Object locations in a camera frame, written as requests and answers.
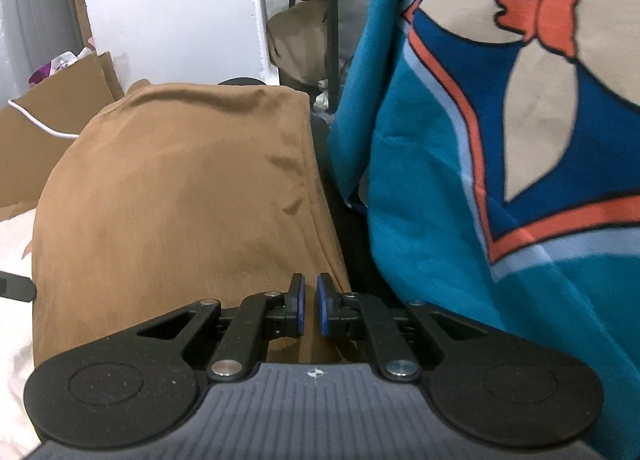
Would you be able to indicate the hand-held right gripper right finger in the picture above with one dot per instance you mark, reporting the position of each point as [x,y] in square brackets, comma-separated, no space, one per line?
[322,302]

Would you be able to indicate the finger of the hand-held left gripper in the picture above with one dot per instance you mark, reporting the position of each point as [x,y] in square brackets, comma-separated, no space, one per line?
[17,287]

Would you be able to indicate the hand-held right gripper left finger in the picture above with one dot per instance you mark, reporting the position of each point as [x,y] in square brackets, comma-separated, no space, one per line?
[301,302]

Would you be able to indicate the brown printed t-shirt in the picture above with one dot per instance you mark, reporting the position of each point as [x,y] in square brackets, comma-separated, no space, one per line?
[190,200]

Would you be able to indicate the black folded clothes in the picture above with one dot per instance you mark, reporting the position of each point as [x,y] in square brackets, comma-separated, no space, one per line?
[345,220]

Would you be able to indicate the cream bear printed bedsheet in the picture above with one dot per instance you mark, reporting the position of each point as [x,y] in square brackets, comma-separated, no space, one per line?
[15,320]

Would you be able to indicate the flattened cardboard sheet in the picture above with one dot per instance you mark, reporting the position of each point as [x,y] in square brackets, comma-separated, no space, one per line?
[55,129]

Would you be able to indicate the purple white detergent pouch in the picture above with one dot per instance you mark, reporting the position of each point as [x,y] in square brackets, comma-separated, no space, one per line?
[57,64]

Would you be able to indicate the teal patterned blanket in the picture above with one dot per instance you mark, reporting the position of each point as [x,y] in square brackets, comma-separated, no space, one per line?
[500,139]

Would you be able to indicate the beige cloth bundle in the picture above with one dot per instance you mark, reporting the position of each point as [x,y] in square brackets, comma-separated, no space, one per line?
[305,39]

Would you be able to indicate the grey appliance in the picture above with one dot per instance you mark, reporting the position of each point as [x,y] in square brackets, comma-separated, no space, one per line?
[35,14]

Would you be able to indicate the black chair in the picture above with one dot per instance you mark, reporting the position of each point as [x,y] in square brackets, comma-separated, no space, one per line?
[327,4]

